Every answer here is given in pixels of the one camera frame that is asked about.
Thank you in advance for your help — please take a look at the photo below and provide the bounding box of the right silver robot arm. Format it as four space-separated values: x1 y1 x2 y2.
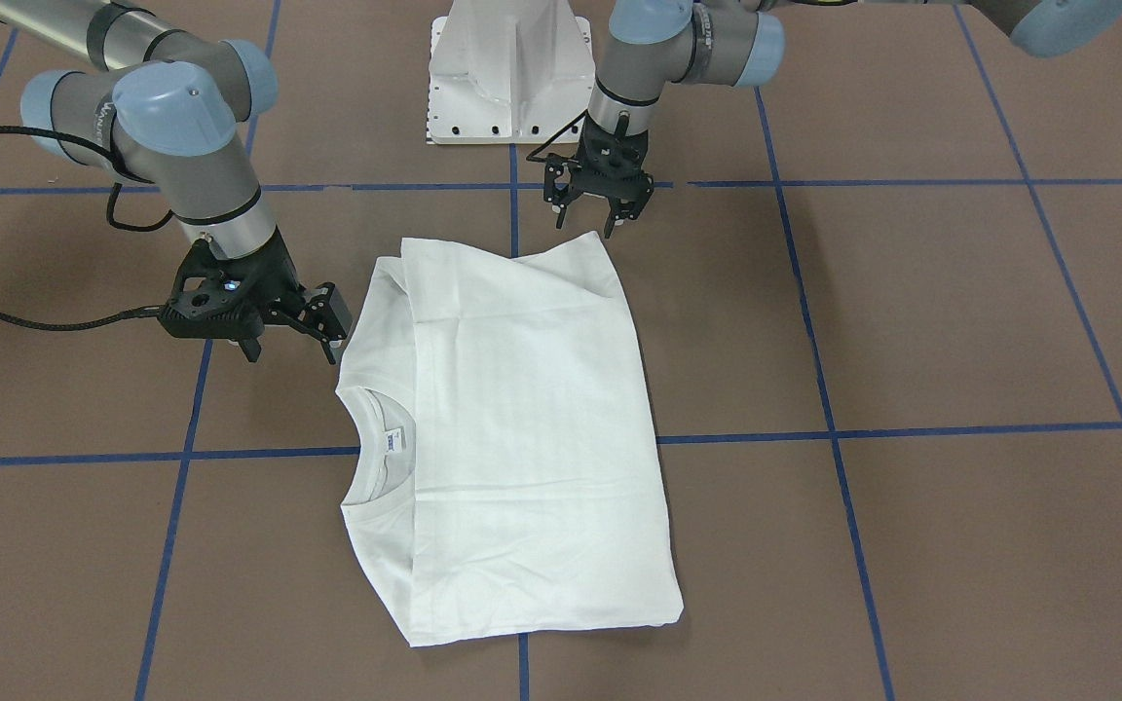
0 1 353 363

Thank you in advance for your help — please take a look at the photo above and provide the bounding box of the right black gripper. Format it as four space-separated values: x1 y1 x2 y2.
159 231 355 363

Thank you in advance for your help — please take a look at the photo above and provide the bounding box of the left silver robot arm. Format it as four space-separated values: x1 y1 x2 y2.
527 1 1122 239

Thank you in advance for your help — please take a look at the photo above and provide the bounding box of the white long-sleeve printed shirt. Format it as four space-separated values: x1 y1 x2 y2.
337 232 683 647

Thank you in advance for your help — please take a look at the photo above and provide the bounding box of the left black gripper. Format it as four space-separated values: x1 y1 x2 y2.
543 112 655 240

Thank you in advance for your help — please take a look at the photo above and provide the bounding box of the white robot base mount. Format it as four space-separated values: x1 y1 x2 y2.
425 1 595 145

